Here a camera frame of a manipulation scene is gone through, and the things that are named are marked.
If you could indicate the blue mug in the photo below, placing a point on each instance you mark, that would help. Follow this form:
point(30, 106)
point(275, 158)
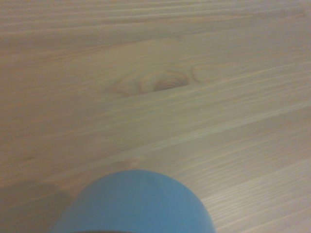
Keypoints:
point(136, 204)

